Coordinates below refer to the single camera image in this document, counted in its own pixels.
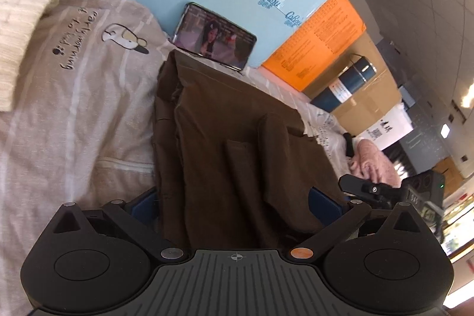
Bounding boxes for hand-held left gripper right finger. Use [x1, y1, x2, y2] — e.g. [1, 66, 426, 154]
[283, 186, 432, 261]

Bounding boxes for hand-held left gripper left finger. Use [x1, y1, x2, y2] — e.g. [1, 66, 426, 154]
[46, 186, 186, 263]

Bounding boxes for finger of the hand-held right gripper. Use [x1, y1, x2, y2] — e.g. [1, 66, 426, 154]
[338, 173, 405, 208]

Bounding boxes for brown pants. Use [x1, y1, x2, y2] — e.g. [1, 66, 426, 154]
[151, 49, 352, 253]

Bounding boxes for pink knit garment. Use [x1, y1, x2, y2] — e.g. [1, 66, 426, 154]
[350, 137, 403, 188]

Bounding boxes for white printed cloth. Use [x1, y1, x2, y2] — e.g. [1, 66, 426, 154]
[302, 102, 358, 163]

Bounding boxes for brown cardboard box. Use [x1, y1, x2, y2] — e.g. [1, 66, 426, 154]
[303, 30, 415, 151]

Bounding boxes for blue thermos bottle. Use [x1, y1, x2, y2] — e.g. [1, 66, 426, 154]
[310, 54, 378, 114]

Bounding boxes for orange printed carton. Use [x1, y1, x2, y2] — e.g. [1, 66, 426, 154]
[261, 0, 367, 93]

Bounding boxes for black smartphone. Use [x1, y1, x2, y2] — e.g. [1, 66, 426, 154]
[172, 2, 257, 71]

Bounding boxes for cream knit sweater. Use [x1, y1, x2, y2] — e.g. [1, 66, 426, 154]
[0, 0, 74, 113]

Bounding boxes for black strap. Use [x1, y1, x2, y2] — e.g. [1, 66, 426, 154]
[342, 132, 355, 158]

